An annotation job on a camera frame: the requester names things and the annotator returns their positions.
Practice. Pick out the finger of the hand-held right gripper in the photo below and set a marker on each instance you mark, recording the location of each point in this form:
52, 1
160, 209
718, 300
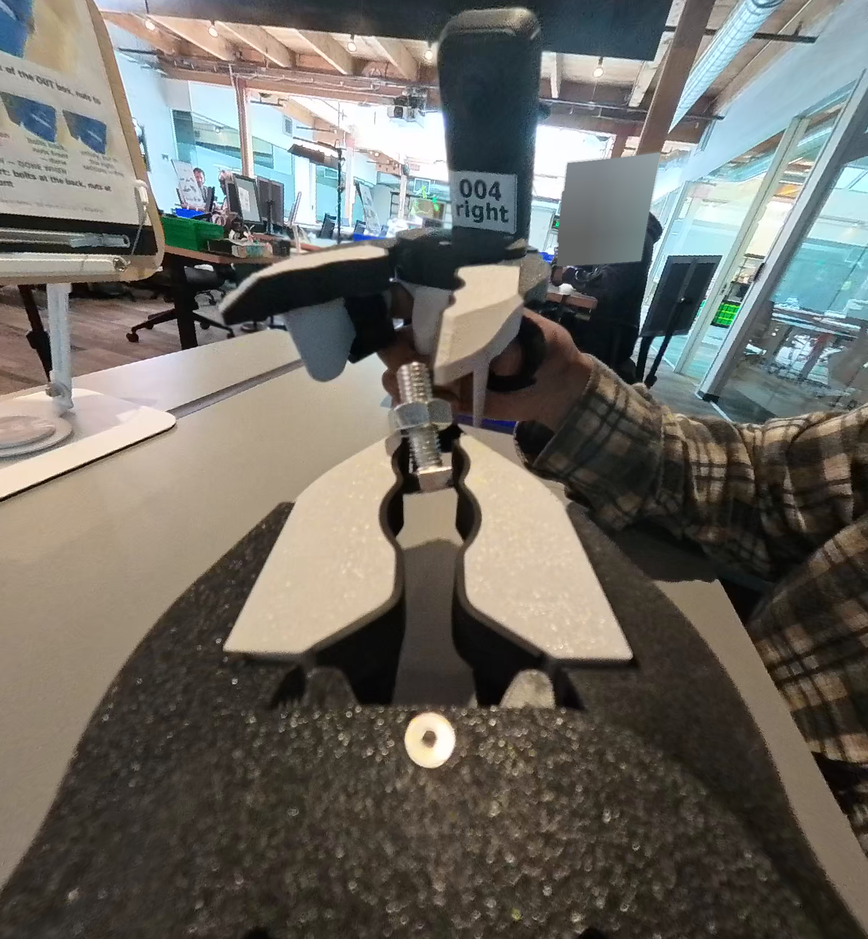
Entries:
482, 315
309, 282

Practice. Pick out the monitor showing white page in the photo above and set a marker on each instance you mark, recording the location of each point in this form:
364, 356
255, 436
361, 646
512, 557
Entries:
247, 198

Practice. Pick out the wooden desk with black legs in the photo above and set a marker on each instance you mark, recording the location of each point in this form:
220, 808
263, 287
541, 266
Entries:
206, 257

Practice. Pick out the green lit screen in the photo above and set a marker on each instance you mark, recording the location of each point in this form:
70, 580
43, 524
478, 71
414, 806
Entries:
726, 314

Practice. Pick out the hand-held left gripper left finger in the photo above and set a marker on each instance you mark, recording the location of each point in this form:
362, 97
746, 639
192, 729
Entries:
309, 572

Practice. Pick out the green plastic bins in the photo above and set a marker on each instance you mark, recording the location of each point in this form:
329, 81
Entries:
192, 233

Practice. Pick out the black tripod light stand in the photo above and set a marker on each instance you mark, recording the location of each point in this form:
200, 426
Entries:
316, 152

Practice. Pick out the silver ventilation duct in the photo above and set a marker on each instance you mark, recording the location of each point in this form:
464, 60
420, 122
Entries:
727, 37

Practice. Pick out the white document stand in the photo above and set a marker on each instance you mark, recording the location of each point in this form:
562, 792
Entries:
111, 433

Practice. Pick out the silver hex bolt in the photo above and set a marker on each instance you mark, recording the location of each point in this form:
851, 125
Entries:
425, 455

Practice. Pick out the person's right forearm plaid sleeve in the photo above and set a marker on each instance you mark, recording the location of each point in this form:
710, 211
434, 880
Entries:
698, 477

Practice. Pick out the printed instruction sheet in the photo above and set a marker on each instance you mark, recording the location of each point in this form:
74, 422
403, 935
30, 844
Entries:
38, 147

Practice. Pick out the person's right hand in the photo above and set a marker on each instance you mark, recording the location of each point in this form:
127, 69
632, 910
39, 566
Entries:
551, 374

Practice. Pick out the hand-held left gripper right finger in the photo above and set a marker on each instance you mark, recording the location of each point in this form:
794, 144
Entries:
544, 572

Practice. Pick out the black computer monitor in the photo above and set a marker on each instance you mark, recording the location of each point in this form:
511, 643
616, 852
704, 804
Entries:
274, 205

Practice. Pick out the silver hex nut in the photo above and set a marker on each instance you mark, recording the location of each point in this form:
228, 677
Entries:
413, 419

